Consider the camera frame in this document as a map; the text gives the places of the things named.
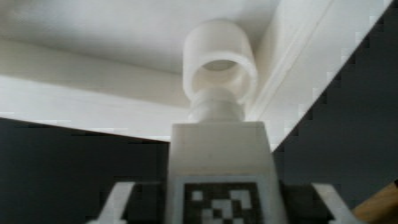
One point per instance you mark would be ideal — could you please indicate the white square tabletop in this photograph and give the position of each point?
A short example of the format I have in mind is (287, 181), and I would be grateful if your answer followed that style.
(91, 57)

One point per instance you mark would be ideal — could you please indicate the white table leg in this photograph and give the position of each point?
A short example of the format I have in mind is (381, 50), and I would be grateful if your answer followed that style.
(223, 185)

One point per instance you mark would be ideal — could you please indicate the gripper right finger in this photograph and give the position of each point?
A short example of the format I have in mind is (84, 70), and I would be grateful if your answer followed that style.
(344, 216)

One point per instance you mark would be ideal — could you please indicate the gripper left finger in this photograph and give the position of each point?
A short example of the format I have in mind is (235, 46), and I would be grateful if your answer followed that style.
(114, 207)

